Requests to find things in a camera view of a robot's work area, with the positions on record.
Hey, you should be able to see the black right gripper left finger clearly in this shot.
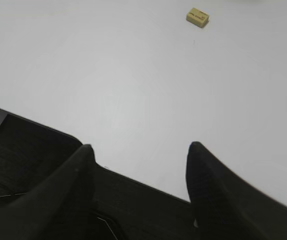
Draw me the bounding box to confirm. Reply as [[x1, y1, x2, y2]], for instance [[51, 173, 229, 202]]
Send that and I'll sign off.
[[0, 144, 95, 240]]

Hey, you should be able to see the yellow eraser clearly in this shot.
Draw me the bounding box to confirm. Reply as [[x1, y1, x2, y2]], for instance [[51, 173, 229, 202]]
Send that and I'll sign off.
[[186, 7, 210, 28]]

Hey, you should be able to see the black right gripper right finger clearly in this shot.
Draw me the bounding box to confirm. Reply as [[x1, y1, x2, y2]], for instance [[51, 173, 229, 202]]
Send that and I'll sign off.
[[185, 141, 287, 240]]

